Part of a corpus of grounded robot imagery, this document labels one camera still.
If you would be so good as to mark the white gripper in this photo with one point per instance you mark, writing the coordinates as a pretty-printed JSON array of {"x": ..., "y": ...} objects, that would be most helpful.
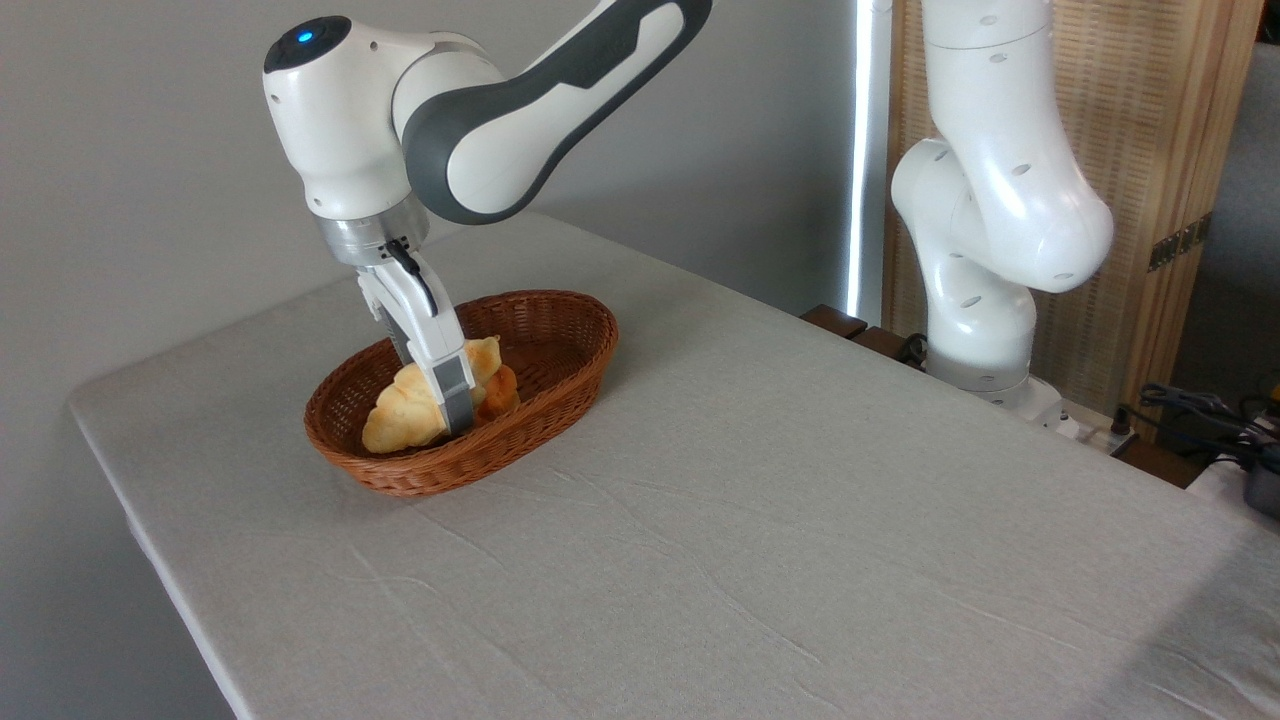
[{"x": 425, "y": 315}]

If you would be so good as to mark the braided golden bread loaf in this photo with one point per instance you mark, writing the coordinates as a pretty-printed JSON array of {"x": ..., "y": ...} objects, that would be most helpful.
[{"x": 405, "y": 415}]

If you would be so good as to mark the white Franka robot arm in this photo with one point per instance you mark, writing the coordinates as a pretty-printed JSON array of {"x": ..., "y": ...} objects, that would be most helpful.
[{"x": 990, "y": 200}]

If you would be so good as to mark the brown woven wicker basket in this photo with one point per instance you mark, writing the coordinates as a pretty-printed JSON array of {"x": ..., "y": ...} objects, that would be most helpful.
[{"x": 570, "y": 345}]

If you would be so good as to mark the light grey tablecloth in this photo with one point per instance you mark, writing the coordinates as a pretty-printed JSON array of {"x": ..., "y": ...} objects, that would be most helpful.
[{"x": 760, "y": 520}]

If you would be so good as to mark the dark wooden block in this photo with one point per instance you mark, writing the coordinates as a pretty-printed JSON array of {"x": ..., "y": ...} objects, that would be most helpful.
[
  {"x": 833, "y": 320},
  {"x": 885, "y": 343}
]

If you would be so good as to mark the black clamp knob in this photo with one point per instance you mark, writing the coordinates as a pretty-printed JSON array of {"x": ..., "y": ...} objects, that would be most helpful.
[{"x": 914, "y": 349}]

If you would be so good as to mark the white power strip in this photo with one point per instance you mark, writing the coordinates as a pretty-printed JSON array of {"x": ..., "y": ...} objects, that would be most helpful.
[{"x": 1090, "y": 430}]

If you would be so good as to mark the wooden rattan folding screen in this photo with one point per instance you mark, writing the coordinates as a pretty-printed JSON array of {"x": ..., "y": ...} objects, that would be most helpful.
[{"x": 1140, "y": 100}]

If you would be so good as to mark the dark metal screen hinge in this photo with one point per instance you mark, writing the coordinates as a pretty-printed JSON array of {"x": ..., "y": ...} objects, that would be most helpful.
[{"x": 1180, "y": 243}]

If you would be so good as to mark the dark grey round container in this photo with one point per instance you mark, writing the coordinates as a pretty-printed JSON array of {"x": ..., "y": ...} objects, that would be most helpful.
[{"x": 1264, "y": 490}]

